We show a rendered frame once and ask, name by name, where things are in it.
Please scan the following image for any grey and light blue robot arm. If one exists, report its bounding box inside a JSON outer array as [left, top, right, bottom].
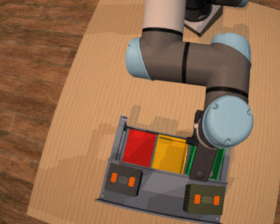
[[125, 0, 254, 182]]

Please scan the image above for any grey metal shelf rack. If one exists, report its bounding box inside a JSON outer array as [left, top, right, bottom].
[[95, 115, 231, 224]]

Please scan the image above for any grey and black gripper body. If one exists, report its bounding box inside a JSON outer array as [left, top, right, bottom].
[[190, 110, 203, 145]]

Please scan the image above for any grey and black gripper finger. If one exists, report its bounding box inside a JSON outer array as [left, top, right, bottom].
[[185, 137, 191, 145]]

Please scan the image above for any green bin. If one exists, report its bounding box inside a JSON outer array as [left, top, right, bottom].
[[185, 146, 225, 180]]

